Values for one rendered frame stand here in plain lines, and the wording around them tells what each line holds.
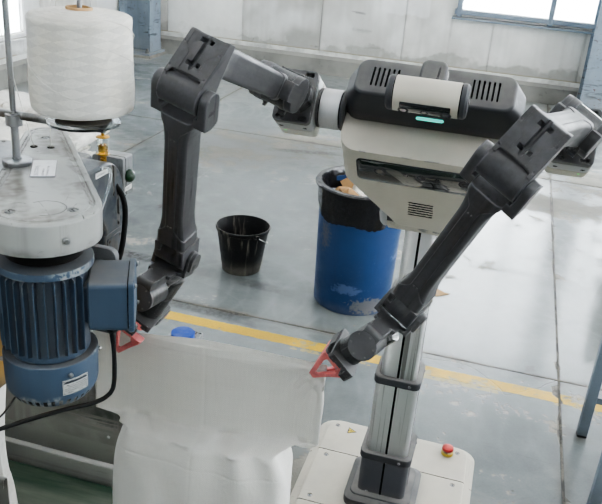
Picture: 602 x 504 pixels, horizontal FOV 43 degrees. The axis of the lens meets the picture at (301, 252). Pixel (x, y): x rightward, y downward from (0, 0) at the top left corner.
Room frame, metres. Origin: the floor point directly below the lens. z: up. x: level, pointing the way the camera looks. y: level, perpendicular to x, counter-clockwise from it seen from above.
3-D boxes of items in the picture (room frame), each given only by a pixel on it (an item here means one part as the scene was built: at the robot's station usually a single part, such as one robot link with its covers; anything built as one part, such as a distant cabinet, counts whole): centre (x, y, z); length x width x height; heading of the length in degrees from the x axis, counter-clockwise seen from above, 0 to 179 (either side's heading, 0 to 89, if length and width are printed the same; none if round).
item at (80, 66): (1.24, 0.37, 1.61); 0.17 x 0.17 x 0.17
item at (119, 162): (1.63, 0.43, 1.29); 0.08 x 0.05 x 0.09; 76
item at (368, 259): (3.62, -0.28, 0.32); 0.51 x 0.48 x 0.65; 166
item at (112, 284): (1.11, 0.30, 1.25); 0.10 x 0.08 x 0.12; 11
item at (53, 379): (1.09, 0.40, 1.21); 0.15 x 0.15 x 0.25
